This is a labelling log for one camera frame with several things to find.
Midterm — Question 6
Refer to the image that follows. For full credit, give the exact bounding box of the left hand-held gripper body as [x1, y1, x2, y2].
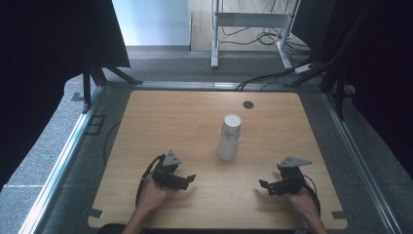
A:
[151, 149, 190, 191]

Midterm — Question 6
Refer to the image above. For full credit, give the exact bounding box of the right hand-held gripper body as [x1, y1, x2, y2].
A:
[274, 156, 313, 196]

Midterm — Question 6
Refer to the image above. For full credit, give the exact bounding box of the stack of white paper cups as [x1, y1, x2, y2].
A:
[217, 113, 244, 162]

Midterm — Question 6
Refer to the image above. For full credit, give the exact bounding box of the person's left hand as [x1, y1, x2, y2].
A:
[138, 175, 178, 213]

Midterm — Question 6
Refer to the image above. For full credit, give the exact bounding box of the person's right hand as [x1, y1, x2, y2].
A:
[286, 188, 321, 222]

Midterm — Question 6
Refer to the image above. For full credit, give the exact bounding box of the black tripod stand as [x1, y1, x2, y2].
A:
[80, 48, 144, 113]
[283, 6, 361, 122]

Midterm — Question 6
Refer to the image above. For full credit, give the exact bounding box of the white power strip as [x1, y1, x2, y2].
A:
[293, 62, 315, 75]

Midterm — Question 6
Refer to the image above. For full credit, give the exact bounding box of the black curtain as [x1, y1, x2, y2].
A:
[291, 0, 413, 179]
[0, 0, 131, 191]

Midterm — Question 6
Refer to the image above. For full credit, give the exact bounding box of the grey metal stand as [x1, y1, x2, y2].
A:
[209, 0, 302, 70]

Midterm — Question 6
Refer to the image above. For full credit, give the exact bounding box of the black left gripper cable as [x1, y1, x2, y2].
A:
[134, 153, 166, 208]

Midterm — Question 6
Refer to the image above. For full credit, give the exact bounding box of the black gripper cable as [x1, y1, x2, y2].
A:
[134, 153, 166, 208]
[302, 175, 322, 216]

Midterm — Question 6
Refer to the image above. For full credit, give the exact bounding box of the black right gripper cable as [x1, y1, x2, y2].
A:
[302, 175, 322, 216]

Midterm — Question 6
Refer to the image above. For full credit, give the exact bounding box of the thin black floor cable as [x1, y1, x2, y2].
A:
[102, 120, 122, 169]

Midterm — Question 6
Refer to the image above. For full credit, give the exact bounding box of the aluminium floor rail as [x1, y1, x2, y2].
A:
[19, 87, 106, 234]
[321, 92, 404, 234]

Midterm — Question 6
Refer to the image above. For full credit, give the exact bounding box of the black power strip cable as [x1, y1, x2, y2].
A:
[235, 59, 314, 93]

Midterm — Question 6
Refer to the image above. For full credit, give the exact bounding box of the tangle of black floor cables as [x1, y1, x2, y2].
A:
[220, 0, 314, 57]

